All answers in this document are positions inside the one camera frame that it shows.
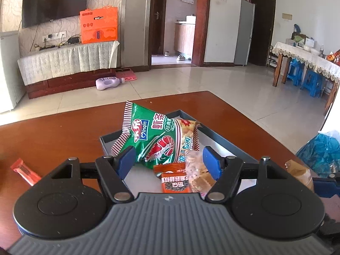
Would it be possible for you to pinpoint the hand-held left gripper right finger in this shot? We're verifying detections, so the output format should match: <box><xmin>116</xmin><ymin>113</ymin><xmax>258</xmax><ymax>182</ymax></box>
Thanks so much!
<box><xmin>202</xmin><ymin>147</ymin><xmax>290</xmax><ymax>202</ymax></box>

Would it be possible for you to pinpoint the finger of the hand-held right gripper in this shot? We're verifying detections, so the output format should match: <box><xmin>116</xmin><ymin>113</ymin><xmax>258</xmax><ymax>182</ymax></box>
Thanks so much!
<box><xmin>311</xmin><ymin>174</ymin><xmax>340</xmax><ymax>198</ymax></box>
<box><xmin>317</xmin><ymin>214</ymin><xmax>340</xmax><ymax>241</ymax></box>

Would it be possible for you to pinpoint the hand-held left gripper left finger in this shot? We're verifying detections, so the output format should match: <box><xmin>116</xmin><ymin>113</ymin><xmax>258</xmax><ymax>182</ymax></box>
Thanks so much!
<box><xmin>49</xmin><ymin>146</ymin><xmax>136</xmax><ymax>202</ymax></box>

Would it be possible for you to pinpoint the long clear cracker packet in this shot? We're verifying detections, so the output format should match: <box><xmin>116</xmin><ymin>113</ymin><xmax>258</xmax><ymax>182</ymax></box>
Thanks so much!
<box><xmin>174</xmin><ymin>118</ymin><xmax>217</xmax><ymax>200</ymax></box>

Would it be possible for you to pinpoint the blue-grey shallow box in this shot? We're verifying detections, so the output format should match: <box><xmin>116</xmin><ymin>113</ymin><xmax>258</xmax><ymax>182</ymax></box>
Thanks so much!
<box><xmin>99</xmin><ymin>109</ymin><xmax>259</xmax><ymax>200</ymax></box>

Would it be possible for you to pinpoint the brown and silver snack packet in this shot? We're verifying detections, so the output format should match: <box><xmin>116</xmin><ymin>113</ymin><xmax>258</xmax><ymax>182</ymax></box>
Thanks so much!
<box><xmin>285</xmin><ymin>159</ymin><xmax>314</xmax><ymax>192</ymax></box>

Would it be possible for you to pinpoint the green striped shrimp chip bag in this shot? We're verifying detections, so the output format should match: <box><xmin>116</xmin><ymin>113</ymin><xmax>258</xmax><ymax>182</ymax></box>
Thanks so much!
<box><xmin>110</xmin><ymin>100</ymin><xmax>202</xmax><ymax>165</ymax></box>

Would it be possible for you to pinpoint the orange snack packet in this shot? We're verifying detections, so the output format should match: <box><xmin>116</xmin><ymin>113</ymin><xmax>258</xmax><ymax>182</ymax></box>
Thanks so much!
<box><xmin>153</xmin><ymin>161</ymin><xmax>192</xmax><ymax>194</ymax></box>

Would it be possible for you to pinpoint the blue plastic bag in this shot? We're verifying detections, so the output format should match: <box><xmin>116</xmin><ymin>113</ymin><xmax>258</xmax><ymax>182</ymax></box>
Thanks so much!
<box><xmin>295</xmin><ymin>130</ymin><xmax>340</xmax><ymax>178</ymax></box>

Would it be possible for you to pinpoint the purple detergent bottle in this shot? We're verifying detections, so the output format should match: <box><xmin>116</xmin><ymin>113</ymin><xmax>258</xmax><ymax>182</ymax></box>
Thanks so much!
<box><xmin>96</xmin><ymin>76</ymin><xmax>125</xmax><ymax>91</ymax></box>

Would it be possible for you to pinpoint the pink floor mat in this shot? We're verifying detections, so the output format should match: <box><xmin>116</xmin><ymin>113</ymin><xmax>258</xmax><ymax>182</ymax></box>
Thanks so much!
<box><xmin>115</xmin><ymin>69</ymin><xmax>138</xmax><ymax>82</ymax></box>

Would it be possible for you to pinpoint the dark wooden television cabinet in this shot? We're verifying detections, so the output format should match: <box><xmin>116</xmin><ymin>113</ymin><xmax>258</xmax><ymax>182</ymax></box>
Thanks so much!
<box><xmin>25</xmin><ymin>68</ymin><xmax>117</xmax><ymax>99</ymax></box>

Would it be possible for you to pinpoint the small red snack packet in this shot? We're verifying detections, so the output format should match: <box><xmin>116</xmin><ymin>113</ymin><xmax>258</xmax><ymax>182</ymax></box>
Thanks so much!
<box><xmin>10</xmin><ymin>158</ymin><xmax>42</xmax><ymax>186</ymax></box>

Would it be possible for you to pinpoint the blue plastic stool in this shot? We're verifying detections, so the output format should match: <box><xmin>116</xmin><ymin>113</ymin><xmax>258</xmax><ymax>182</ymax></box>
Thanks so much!
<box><xmin>285</xmin><ymin>60</ymin><xmax>305</xmax><ymax>86</ymax></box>
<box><xmin>301</xmin><ymin>69</ymin><xmax>326</xmax><ymax>98</ymax></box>

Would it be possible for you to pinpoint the cabinet with white cloth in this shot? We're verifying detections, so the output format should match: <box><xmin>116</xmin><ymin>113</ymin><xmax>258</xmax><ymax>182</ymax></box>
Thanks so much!
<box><xmin>17</xmin><ymin>40</ymin><xmax>119</xmax><ymax>86</ymax></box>

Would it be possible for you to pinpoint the shoe rack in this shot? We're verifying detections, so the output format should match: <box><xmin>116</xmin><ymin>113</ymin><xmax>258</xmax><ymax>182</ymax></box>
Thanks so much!
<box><xmin>267</xmin><ymin>46</ymin><xmax>278</xmax><ymax>67</ymax></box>

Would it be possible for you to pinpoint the wooden kitchen cabinet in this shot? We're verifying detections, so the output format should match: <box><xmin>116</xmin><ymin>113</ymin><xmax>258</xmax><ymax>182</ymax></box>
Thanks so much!
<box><xmin>174</xmin><ymin>16</ymin><xmax>197</xmax><ymax>56</ymax></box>

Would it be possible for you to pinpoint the grey refrigerator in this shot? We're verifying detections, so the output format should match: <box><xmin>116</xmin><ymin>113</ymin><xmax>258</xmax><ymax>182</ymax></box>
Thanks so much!
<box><xmin>234</xmin><ymin>0</ymin><xmax>256</xmax><ymax>66</ymax></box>

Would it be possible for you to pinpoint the orange snack bag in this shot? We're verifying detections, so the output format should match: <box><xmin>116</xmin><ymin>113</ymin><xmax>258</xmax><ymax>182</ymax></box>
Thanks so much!
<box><xmin>327</xmin><ymin>50</ymin><xmax>340</xmax><ymax>65</ymax></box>

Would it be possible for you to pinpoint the dining table with lace cloth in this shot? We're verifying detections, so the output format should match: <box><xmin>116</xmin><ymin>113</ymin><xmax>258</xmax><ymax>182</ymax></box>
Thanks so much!
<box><xmin>272</xmin><ymin>41</ymin><xmax>340</xmax><ymax>112</ymax></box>

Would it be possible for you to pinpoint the orange gift box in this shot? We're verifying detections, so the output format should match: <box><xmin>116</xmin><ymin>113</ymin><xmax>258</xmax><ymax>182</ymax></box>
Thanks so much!
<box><xmin>80</xmin><ymin>6</ymin><xmax>119</xmax><ymax>44</ymax></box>

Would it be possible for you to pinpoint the dark wooden door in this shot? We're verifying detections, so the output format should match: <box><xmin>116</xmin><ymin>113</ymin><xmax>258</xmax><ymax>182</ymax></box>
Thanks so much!
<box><xmin>248</xmin><ymin>0</ymin><xmax>277</xmax><ymax>67</ymax></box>

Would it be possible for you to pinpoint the white chest freezer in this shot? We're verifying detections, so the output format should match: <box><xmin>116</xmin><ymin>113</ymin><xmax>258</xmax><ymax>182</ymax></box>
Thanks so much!
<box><xmin>0</xmin><ymin>30</ymin><xmax>26</xmax><ymax>113</ymax></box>

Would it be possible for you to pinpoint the black flat television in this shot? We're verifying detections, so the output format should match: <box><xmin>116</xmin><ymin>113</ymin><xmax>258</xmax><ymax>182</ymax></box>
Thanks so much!
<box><xmin>21</xmin><ymin>0</ymin><xmax>89</xmax><ymax>29</ymax></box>

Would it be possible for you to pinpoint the white wall power outlet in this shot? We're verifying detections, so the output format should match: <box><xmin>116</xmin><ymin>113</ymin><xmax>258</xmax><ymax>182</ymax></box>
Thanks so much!
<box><xmin>42</xmin><ymin>31</ymin><xmax>67</xmax><ymax>41</ymax></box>

